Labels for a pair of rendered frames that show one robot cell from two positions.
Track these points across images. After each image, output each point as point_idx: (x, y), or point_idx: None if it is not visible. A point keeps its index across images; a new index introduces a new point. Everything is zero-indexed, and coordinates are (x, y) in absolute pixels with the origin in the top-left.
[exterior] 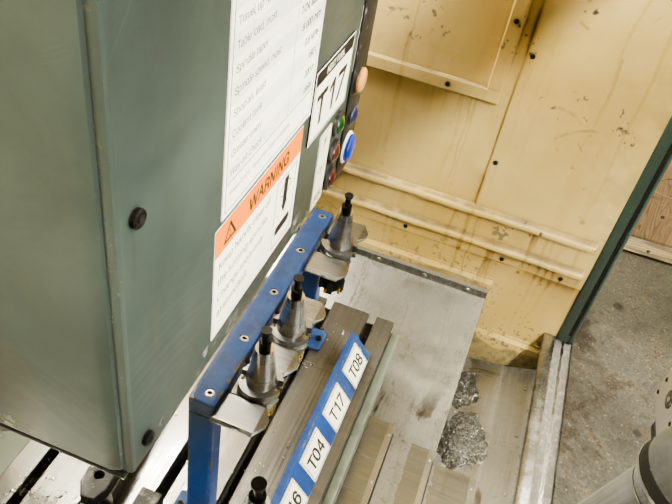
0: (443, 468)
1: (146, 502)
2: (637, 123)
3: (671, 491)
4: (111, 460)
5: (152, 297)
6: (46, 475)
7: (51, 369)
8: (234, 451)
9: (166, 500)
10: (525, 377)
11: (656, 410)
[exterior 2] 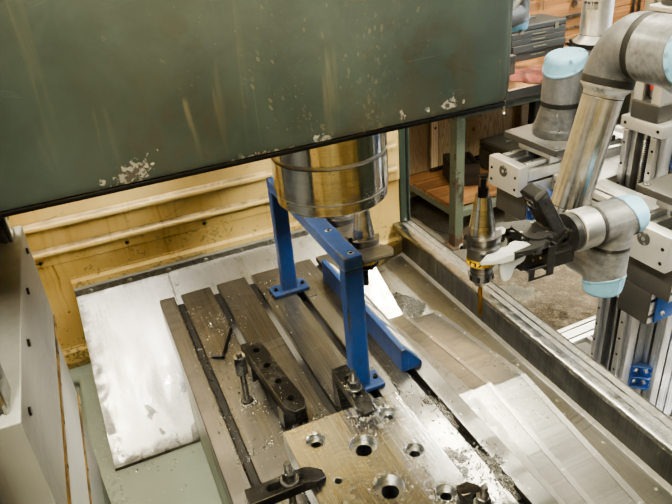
0: (416, 318)
1: (344, 372)
2: None
3: (613, 72)
4: (503, 89)
5: None
6: (247, 441)
7: (484, 31)
8: (333, 352)
9: (331, 395)
10: (399, 260)
11: (499, 185)
